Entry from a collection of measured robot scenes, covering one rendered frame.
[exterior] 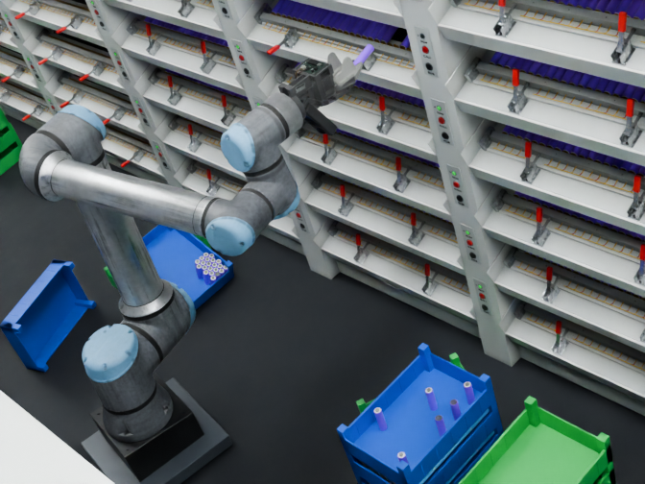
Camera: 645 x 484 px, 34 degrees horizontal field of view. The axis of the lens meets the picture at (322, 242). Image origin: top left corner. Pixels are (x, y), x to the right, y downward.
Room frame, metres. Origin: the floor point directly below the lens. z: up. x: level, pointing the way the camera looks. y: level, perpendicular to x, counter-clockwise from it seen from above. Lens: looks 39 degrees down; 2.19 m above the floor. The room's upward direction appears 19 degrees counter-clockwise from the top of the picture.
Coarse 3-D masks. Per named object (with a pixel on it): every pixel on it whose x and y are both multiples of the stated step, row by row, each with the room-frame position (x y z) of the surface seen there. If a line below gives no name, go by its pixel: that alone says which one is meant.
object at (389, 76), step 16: (256, 0) 2.55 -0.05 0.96; (272, 0) 2.58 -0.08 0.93; (256, 16) 2.52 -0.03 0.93; (256, 32) 2.51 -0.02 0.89; (272, 32) 2.47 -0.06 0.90; (288, 32) 2.44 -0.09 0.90; (256, 48) 2.51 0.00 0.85; (288, 48) 2.39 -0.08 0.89; (304, 48) 2.35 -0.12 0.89; (320, 48) 2.32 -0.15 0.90; (384, 64) 2.14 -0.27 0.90; (400, 64) 2.11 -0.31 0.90; (368, 80) 2.17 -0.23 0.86; (384, 80) 2.11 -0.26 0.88; (400, 80) 2.07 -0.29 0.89; (416, 80) 2.00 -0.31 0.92; (416, 96) 2.04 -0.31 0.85
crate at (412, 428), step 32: (416, 384) 1.69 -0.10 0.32; (448, 384) 1.66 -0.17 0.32; (480, 384) 1.58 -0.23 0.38; (384, 416) 1.63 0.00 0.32; (416, 416) 1.60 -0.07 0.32; (448, 416) 1.57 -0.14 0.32; (480, 416) 1.54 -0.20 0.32; (352, 448) 1.55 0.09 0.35; (384, 448) 1.54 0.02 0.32; (416, 448) 1.51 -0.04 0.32; (448, 448) 1.48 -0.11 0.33; (416, 480) 1.42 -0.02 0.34
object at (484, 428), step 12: (492, 408) 1.56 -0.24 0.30; (492, 420) 1.56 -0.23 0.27; (480, 432) 1.53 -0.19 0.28; (468, 444) 1.51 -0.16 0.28; (480, 444) 1.53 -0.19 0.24; (348, 456) 1.57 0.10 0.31; (456, 456) 1.49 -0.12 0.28; (468, 456) 1.51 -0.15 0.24; (360, 468) 1.54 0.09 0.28; (444, 468) 1.47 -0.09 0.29; (456, 468) 1.48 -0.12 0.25; (372, 480) 1.52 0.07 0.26; (384, 480) 1.48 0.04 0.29; (432, 480) 1.44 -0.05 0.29; (444, 480) 1.46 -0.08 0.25
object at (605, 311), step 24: (504, 264) 1.95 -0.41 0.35; (528, 264) 1.92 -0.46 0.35; (552, 264) 1.87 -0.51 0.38; (504, 288) 1.91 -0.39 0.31; (528, 288) 1.86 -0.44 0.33; (552, 288) 1.81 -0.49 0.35; (576, 288) 1.79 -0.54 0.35; (600, 288) 1.74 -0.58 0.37; (552, 312) 1.80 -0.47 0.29; (576, 312) 1.74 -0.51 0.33; (600, 312) 1.70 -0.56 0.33; (624, 312) 1.67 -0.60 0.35; (624, 336) 1.62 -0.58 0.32
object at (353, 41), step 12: (264, 12) 2.52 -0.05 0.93; (276, 24) 2.47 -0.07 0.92; (288, 24) 2.43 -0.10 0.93; (300, 24) 2.40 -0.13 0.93; (324, 36) 2.32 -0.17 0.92; (336, 36) 2.29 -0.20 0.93; (348, 36) 2.26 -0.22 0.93; (336, 48) 2.27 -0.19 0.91; (360, 48) 2.23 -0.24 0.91; (384, 48) 2.16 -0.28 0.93; (396, 48) 2.13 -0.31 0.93; (408, 60) 2.10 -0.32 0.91
